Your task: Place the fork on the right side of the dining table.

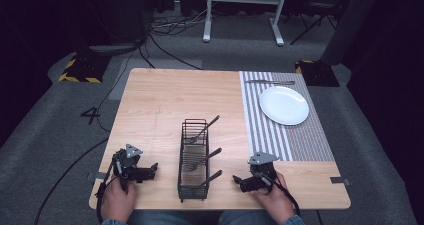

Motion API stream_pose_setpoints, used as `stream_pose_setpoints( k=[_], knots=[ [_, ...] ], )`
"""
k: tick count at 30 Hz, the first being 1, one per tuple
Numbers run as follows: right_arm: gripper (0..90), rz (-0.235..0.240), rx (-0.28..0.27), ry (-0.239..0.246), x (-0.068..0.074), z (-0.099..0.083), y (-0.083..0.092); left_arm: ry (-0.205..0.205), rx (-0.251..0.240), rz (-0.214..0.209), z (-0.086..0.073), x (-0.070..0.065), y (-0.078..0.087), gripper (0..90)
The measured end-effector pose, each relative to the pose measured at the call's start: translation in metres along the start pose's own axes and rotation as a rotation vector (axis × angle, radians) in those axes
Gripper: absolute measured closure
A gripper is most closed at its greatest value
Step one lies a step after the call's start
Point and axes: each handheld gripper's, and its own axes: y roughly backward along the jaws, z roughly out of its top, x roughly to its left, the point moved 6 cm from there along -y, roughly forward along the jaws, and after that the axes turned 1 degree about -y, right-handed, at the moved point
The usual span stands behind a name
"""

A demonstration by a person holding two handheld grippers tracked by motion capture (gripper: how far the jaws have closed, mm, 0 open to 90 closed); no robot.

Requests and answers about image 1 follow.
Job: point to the metal fork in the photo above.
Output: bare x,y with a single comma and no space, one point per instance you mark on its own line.
206,157
211,178
205,128

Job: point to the black tape floor mark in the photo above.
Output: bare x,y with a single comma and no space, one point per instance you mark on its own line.
91,114

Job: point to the person's left hand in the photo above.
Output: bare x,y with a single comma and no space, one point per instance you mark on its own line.
116,201

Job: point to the person's right hand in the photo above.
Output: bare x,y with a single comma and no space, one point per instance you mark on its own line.
275,201

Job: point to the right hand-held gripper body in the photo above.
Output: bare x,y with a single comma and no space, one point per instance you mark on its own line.
261,173

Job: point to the grey striped placemat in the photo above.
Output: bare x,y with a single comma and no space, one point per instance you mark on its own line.
266,141

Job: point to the black yellow striped stand base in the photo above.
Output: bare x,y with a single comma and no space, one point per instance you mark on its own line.
318,73
83,70

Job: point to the metal table knife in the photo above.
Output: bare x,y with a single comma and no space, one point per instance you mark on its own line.
270,82

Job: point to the white plate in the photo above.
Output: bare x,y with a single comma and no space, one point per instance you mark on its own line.
284,105

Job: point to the person's jeans legs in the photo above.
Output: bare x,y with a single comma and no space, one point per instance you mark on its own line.
186,218

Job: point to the grey tape strip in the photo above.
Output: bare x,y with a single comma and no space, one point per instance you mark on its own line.
100,175
340,181

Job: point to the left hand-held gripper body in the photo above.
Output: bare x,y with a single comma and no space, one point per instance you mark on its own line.
128,161

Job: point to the grey curtain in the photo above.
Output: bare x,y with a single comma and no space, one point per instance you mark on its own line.
353,21

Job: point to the black tripod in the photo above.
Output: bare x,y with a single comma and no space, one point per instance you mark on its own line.
316,18

